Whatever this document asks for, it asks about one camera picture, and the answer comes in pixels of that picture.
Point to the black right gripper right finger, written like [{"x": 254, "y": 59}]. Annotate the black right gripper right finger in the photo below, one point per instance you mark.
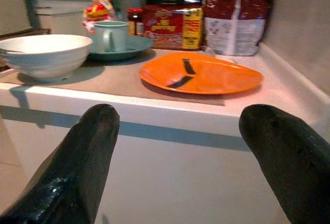
[{"x": 288, "y": 162}]

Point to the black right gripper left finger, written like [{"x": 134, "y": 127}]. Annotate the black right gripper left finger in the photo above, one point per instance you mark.
[{"x": 77, "y": 167}]

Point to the white ceramic bowl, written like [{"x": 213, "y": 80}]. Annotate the white ceramic bowl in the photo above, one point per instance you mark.
[{"x": 46, "y": 53}]

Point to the orange plate with black tape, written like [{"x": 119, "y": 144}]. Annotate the orange plate with black tape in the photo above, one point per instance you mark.
[{"x": 206, "y": 75}]

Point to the teal green plate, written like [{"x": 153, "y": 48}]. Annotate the teal green plate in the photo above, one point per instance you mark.
[{"x": 136, "y": 47}]

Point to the teal green mug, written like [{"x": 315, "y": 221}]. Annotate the teal green mug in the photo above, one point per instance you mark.
[{"x": 112, "y": 37}]

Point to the dark red and white bag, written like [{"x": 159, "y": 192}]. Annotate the dark red and white bag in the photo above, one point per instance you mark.
[{"x": 233, "y": 20}]

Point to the red and yellow snack bag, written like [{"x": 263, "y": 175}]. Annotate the red and yellow snack bag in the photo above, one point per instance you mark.
[{"x": 99, "y": 13}]

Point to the glass jar with red lid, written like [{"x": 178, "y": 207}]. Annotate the glass jar with red lid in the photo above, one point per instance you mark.
[{"x": 135, "y": 22}]

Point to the red and yellow cereal box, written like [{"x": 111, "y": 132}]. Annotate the red and yellow cereal box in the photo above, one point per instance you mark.
[{"x": 170, "y": 26}]

